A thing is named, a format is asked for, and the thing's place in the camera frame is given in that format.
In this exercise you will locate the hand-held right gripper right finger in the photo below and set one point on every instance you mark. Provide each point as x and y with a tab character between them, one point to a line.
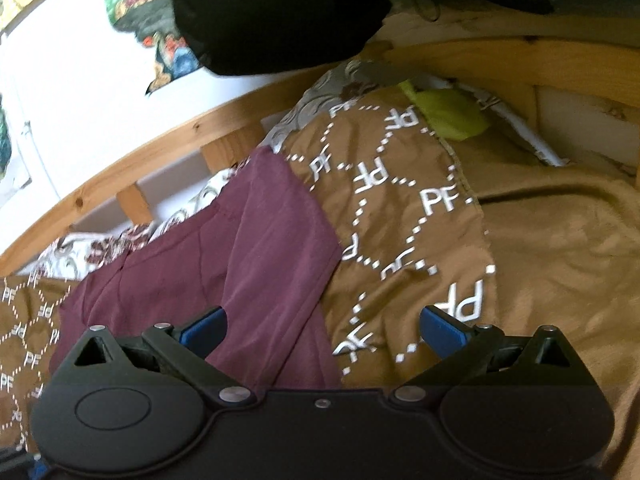
440	326

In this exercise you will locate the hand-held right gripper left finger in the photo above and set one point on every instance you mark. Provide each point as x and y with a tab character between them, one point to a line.
207	327

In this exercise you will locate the maroon small garment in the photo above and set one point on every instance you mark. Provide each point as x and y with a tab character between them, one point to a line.
225	260

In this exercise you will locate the brown printed blanket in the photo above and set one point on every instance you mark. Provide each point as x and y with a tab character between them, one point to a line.
390	210

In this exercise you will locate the plain tan fleece blanket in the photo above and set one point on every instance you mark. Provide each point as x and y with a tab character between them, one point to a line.
560	270

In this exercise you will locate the lime green cloth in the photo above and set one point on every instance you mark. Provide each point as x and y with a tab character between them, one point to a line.
450	115

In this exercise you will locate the tan draped cloth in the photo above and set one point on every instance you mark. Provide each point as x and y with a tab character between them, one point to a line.
500	27

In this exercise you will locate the black cloth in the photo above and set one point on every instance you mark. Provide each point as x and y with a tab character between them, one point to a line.
275	10

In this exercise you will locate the colourful cartoon wall poster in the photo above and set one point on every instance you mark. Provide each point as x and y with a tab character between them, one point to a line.
145	10

